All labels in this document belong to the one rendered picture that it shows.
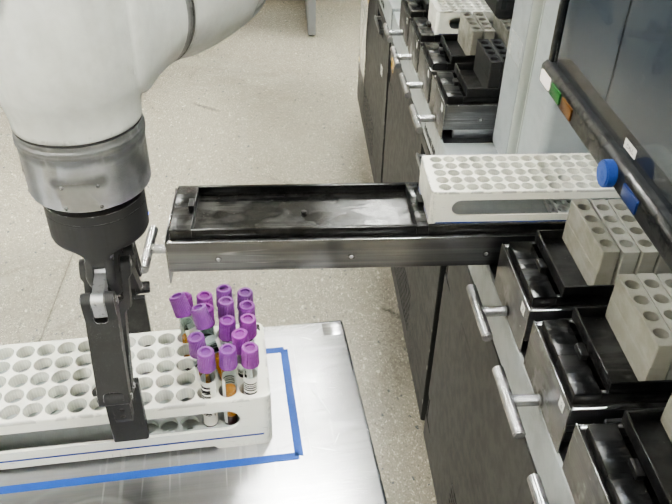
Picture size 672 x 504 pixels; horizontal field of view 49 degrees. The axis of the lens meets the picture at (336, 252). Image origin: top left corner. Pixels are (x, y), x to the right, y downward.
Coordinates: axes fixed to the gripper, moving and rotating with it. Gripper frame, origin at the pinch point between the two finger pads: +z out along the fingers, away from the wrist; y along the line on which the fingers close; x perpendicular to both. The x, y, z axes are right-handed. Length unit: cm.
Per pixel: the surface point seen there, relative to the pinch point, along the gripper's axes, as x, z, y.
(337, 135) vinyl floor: 54, 88, -210
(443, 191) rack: 37.8, 1.0, -29.1
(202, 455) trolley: 5.8, 5.4, 5.6
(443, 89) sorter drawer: 50, 6, -71
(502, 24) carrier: 65, 0, -85
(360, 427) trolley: 20.7, 5.5, 4.4
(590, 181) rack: 58, 1, -29
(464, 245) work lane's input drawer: 40.8, 8.4, -26.8
